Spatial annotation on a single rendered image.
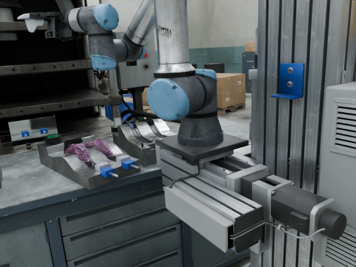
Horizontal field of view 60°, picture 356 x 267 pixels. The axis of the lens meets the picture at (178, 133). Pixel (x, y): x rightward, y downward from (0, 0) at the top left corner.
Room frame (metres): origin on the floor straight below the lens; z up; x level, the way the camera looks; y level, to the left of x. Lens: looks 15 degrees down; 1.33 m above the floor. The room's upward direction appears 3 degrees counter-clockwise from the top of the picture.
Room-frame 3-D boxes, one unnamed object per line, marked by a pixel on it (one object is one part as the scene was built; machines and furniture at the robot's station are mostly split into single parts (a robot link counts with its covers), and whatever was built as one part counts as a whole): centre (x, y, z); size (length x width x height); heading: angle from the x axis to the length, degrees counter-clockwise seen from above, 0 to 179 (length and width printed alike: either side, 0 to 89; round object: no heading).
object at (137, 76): (2.37, 0.30, 0.74); 0.31 x 0.22 x 1.47; 117
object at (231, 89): (6.69, -0.79, 0.37); 1.20 x 0.82 x 0.74; 44
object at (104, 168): (1.19, 0.29, 0.86); 0.13 x 0.05 x 0.05; 44
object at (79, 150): (1.42, 0.44, 0.90); 0.26 x 0.18 x 0.08; 44
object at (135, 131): (1.64, 0.17, 0.92); 0.35 x 0.16 x 0.09; 27
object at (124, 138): (1.65, 0.17, 0.87); 0.50 x 0.26 x 0.14; 27
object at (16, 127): (2.12, 1.02, 0.87); 0.50 x 0.27 x 0.17; 27
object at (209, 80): (0.97, -0.07, 1.20); 0.13 x 0.12 x 0.14; 148
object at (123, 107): (5.44, 0.97, 0.32); 0.60 x 0.41 x 0.22; 42
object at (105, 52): (1.02, 0.21, 1.34); 0.11 x 0.08 x 0.11; 148
